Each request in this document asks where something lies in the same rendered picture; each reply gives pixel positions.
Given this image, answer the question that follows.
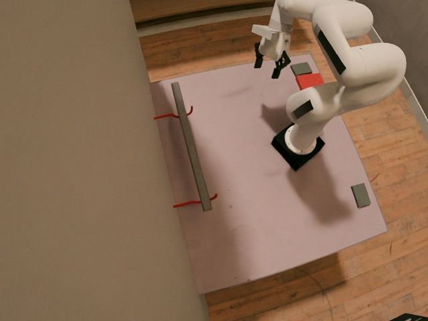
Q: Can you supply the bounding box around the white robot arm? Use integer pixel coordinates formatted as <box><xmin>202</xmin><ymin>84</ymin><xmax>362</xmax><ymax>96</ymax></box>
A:
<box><xmin>252</xmin><ymin>0</ymin><xmax>406</xmax><ymax>155</ymax></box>

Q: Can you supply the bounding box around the red block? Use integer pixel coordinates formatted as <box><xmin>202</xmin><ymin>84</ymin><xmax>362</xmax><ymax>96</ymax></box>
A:
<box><xmin>296</xmin><ymin>73</ymin><xmax>324</xmax><ymax>91</ymax></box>

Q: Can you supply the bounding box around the brown wall panel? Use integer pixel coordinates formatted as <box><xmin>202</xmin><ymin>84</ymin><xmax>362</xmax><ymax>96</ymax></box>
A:
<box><xmin>0</xmin><ymin>0</ymin><xmax>202</xmax><ymax>321</ymax></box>

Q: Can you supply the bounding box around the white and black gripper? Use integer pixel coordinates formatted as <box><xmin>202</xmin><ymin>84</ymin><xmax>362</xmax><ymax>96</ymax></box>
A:
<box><xmin>254</xmin><ymin>32</ymin><xmax>291</xmax><ymax>79</ymax></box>

